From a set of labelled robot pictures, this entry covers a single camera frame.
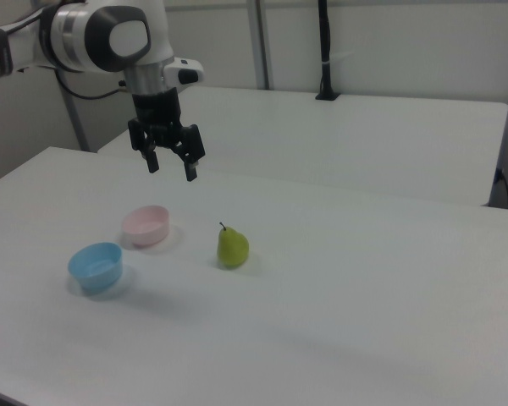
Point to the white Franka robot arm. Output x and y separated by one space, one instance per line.
110 38

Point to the black camera stand pole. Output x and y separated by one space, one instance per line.
326 51

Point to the white back table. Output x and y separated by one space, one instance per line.
343 139

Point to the green pear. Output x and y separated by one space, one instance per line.
233 249

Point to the blue plastic bowl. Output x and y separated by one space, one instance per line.
95 266

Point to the grey wall post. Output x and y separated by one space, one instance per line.
260 42

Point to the pink plastic bowl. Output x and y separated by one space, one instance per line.
146 226

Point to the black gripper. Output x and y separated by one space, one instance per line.
157 112

